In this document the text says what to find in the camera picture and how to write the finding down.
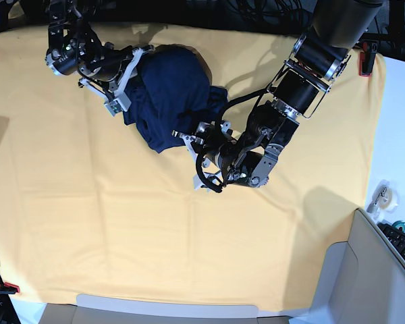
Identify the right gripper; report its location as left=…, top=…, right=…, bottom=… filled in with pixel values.
left=78, top=45, right=155, bottom=103

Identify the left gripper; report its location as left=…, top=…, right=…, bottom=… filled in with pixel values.
left=171, top=120, right=233, bottom=169

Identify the navy blue long-sleeve shirt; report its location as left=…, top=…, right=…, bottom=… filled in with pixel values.
left=123, top=45, right=227, bottom=153

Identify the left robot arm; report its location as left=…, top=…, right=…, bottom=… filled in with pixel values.
left=172, top=1, right=383, bottom=193

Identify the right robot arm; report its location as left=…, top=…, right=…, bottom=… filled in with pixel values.
left=45, top=1, right=155, bottom=111

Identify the yellow table cloth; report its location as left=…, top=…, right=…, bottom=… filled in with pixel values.
left=0, top=26, right=386, bottom=312

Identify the red clamp top right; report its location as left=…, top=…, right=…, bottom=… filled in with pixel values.
left=359, top=40, right=378, bottom=77

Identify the red clamp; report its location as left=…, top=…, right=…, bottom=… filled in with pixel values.
left=0, top=282, right=20, bottom=295
left=359, top=40, right=378, bottom=77

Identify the clear tape dispenser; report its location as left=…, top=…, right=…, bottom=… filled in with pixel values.
left=367, top=180, right=400, bottom=217

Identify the green tape roll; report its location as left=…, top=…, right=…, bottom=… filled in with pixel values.
left=392, top=221, right=405, bottom=232

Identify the red clamp bottom left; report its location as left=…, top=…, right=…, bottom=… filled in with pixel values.
left=0, top=282, right=20, bottom=295

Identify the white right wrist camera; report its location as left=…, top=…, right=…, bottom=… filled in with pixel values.
left=104, top=97, right=132, bottom=117

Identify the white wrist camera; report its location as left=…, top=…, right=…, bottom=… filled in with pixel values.
left=104, top=97, right=132, bottom=117
left=192, top=170, right=223, bottom=193

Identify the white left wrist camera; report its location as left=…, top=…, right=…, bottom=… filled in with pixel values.
left=192, top=170, right=223, bottom=193

